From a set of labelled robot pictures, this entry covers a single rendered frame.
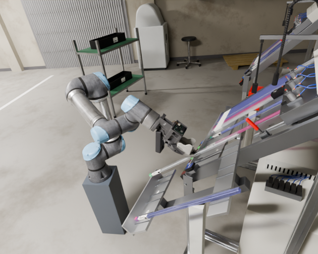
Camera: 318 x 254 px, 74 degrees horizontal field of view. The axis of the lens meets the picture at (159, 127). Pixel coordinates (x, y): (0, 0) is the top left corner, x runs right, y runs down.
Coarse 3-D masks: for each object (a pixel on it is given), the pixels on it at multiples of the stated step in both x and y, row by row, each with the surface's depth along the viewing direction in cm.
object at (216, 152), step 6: (228, 126) 126; (216, 132) 135; (228, 132) 118; (216, 138) 125; (222, 138) 117; (222, 144) 110; (210, 150) 115; (216, 150) 109; (222, 150) 104; (204, 156) 114; (210, 156) 107; (216, 156) 103; (198, 162) 113; (204, 162) 107
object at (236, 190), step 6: (222, 192) 62; (228, 192) 60; (234, 192) 59; (240, 192) 58; (204, 198) 66; (210, 198) 64; (216, 198) 63; (180, 204) 74; (186, 204) 71; (192, 204) 69; (198, 204) 68; (162, 210) 80; (168, 210) 76; (174, 210) 75; (150, 216) 84
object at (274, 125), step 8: (312, 64) 110; (296, 72) 118; (264, 104) 113; (280, 104) 98; (264, 112) 104; (272, 112) 97; (272, 120) 91; (280, 120) 85; (264, 128) 90; (272, 128) 85; (280, 128) 80; (288, 128) 76; (256, 136) 89
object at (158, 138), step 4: (156, 132) 85; (160, 132) 85; (156, 136) 86; (160, 136) 86; (156, 140) 88; (160, 140) 87; (156, 144) 89; (160, 144) 88; (164, 144) 93; (156, 148) 90; (160, 148) 89; (160, 152) 91
